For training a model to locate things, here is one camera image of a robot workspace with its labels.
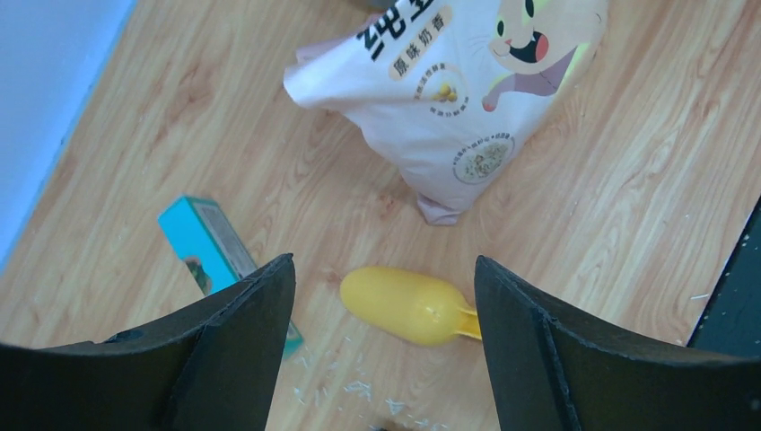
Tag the pink cat litter bag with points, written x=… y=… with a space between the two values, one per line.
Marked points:
x=450 y=91

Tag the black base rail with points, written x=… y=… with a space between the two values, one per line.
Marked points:
x=730 y=322

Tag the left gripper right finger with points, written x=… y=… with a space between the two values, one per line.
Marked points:
x=553 y=366

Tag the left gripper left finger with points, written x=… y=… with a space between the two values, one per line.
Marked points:
x=211 y=365

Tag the teal box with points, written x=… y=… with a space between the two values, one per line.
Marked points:
x=205 y=241

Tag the yellow plastic scoop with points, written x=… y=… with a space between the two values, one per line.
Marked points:
x=415 y=307

